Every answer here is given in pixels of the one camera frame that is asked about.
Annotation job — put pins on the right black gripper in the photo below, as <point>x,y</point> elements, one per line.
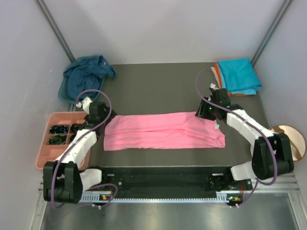
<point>202,112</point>

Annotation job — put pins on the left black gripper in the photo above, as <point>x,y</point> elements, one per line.
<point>107,109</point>

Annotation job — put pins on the pink t shirt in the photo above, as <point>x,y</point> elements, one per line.
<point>181,130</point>

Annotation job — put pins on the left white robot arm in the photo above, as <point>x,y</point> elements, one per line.
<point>62,180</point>

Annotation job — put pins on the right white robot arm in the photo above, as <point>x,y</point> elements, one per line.
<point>270,151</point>

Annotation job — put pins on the dark patterned item back right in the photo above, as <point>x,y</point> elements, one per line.
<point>74,128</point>

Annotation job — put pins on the teal plastic basket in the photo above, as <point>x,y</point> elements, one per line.
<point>62,92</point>

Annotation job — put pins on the dark blue t shirt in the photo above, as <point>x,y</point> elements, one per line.
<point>88,76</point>

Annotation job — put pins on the folded beige t shirt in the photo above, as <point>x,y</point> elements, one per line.
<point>216,77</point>

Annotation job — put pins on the folded orange t shirt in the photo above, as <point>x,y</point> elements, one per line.
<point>221,81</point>

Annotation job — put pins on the folded turquoise t shirt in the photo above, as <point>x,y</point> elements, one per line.
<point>239,76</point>

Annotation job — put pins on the dark patterned item back left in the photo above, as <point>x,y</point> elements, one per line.
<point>59,129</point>

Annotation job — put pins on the dark patterned item front left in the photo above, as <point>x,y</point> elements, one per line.
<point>57,140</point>

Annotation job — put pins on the pink compartment tray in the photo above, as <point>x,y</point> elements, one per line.
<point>51,152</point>

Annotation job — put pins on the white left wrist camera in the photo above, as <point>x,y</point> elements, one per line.
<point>85,104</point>

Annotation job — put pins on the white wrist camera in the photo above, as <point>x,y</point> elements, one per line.
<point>214,90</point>
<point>85,104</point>

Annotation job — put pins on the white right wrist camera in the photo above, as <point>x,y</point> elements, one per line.
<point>214,90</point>

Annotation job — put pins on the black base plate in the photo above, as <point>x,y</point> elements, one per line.
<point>204,177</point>

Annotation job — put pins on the grey slotted cable duct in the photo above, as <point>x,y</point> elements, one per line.
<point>102,198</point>

